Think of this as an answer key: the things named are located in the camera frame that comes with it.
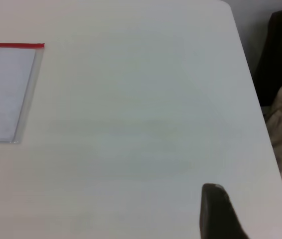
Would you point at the dark brown chair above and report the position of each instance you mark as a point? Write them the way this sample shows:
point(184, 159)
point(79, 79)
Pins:
point(280, 49)

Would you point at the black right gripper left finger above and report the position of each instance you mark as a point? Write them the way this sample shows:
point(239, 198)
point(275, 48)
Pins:
point(215, 214)

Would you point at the clear plastic red zipper bag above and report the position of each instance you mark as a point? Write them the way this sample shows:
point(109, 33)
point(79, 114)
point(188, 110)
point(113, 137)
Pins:
point(29, 94)

